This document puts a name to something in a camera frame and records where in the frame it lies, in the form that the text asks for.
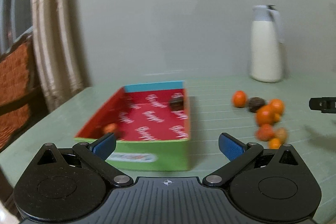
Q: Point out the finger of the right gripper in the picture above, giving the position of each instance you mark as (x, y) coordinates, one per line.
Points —
(323, 104)

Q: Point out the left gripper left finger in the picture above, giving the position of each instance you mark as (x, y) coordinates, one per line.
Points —
(95, 154)

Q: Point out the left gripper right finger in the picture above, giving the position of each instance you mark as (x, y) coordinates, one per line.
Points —
(240, 156)

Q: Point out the orange fruit in box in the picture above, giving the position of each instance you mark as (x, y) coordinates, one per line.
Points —
(110, 128)

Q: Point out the reddish orange tangerine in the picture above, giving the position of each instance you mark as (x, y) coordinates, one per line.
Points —
(265, 132)

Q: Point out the tan brown fruit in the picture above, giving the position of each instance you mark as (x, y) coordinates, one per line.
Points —
(281, 134)

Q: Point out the large orange tangerine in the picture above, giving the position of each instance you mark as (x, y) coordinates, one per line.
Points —
(267, 115)

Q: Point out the orange tangerine upper right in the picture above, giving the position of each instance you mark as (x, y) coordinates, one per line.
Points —
(277, 106)

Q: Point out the green grid table mat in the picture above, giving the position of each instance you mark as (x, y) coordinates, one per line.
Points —
(210, 113)

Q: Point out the dark brown passion fruit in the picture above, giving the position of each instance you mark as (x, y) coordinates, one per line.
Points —
(255, 103)

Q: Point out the orange tangerine far left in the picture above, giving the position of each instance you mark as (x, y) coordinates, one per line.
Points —
(239, 99)

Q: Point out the colourful cardboard box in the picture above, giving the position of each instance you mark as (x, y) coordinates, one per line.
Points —
(150, 136)

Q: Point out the white thermos jug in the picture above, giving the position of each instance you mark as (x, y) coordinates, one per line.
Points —
(267, 33)

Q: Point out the dark fruit in box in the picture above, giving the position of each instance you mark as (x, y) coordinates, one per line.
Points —
(177, 103)

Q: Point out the beige satin curtain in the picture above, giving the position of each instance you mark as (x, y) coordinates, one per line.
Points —
(56, 59)

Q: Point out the wooden sofa orange cushion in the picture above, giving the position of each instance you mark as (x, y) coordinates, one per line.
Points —
(22, 100)

